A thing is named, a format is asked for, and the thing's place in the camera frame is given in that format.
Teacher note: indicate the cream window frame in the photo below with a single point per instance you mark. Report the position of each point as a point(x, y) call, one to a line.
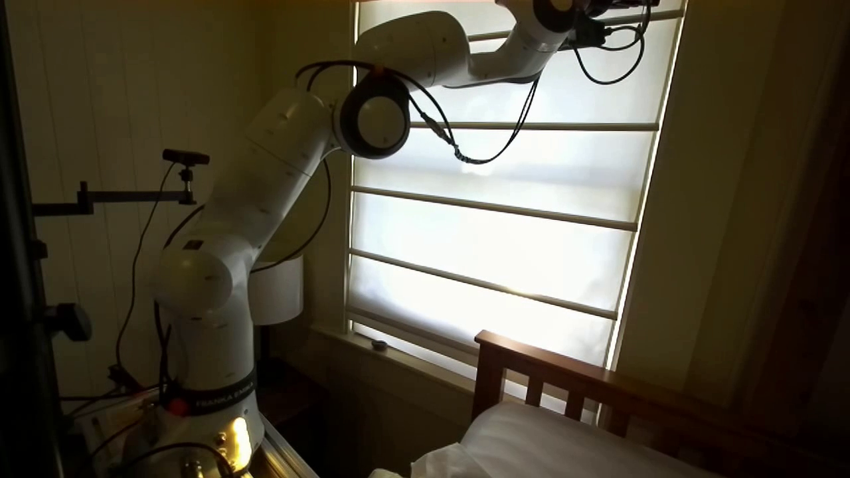
point(655, 221)

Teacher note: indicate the white shade table lamp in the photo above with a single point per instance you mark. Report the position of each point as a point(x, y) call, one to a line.
point(277, 291)

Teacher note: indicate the small dark sill object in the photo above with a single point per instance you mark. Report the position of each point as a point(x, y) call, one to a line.
point(380, 346)

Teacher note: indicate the wooden bunk bed frame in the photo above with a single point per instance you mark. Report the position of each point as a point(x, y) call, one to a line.
point(568, 380)

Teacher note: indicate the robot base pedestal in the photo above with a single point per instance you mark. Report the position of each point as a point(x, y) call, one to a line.
point(268, 453)

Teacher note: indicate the black tripod knob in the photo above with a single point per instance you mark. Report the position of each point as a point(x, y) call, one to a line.
point(70, 319)

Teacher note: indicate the white pillow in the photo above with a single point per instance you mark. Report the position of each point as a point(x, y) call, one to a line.
point(549, 447)

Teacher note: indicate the black camera on stand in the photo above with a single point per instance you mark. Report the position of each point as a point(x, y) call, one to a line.
point(184, 157)

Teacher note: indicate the white roman window blind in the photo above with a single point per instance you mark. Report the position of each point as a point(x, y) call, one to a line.
point(507, 221)

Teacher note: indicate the wooden nightstand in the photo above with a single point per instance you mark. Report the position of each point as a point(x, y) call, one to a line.
point(293, 399)

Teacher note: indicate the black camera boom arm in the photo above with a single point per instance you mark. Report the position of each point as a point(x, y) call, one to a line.
point(116, 200)

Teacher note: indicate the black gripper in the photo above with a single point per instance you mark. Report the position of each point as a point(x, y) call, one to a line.
point(615, 17)

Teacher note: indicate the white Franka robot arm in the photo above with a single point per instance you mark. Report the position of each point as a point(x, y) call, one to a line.
point(268, 196)

